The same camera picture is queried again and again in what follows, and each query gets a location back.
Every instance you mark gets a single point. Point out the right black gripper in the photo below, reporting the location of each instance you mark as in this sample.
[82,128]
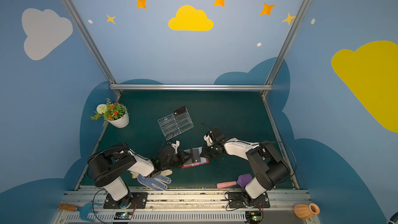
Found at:
[206,151]

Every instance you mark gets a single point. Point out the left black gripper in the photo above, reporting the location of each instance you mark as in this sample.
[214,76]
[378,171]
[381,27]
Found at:
[180,157]

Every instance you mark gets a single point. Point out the dark credit card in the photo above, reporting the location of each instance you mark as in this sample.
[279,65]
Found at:
[179,111]
[195,155]

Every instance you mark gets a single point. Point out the red card holder wallet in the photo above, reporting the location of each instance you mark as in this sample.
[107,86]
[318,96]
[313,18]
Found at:
[188,163]

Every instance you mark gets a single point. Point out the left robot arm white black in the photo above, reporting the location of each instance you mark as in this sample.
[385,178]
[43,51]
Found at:
[107,167]

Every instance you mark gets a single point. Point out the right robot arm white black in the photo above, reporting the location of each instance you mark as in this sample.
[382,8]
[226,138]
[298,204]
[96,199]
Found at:
[268,165]

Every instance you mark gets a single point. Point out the clear acrylic card organizer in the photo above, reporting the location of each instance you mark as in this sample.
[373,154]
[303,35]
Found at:
[172,126]

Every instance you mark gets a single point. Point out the blue dotted work glove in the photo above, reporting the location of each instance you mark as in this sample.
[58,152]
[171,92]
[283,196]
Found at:
[157,183]

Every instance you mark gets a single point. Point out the purple pink toy shovel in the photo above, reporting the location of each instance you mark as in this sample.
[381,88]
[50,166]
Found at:
[242,181]

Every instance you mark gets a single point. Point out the white pot with flowers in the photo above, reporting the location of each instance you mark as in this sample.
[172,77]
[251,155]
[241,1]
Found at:
[113,113]

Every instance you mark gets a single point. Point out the left green circuit board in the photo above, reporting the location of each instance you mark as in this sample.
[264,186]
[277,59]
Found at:
[123,216]

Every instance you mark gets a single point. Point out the green circuit board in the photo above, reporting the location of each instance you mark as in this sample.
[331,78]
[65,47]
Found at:
[123,216]
[253,217]

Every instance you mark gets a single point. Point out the right green circuit board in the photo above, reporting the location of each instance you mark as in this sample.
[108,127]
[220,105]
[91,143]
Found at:
[253,217]

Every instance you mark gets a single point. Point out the horizontal aluminium back bar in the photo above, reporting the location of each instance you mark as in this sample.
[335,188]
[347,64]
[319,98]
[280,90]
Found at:
[142,87]

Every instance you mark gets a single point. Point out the terracotta clay vase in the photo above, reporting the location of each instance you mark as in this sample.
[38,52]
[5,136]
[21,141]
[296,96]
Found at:
[306,211]

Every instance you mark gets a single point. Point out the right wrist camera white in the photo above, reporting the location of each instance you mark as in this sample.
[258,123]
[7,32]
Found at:
[208,140]

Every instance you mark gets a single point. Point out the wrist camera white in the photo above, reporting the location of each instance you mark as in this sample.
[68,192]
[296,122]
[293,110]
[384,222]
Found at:
[208,140]
[176,146]

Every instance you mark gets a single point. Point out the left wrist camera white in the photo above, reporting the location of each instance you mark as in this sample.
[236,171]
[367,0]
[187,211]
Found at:
[176,146]

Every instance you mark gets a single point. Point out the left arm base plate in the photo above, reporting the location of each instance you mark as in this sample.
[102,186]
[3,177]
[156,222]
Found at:
[133,200]

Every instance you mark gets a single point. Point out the aluminium rail frame front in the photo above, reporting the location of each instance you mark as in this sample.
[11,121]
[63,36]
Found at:
[185,206]

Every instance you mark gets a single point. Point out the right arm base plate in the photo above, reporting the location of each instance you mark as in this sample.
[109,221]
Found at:
[237,200]

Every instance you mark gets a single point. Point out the blue fork wooden handle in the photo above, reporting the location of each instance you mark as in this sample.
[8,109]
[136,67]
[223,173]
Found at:
[84,211]

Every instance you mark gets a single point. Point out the right diagonal aluminium post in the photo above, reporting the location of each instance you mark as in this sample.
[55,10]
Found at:
[294,27]

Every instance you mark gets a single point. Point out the diagonal aluminium post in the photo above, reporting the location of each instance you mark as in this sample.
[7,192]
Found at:
[80,24]
[294,27]

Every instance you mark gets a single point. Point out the left diagonal aluminium post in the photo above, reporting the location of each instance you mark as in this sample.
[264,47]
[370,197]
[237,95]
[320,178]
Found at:
[80,24]

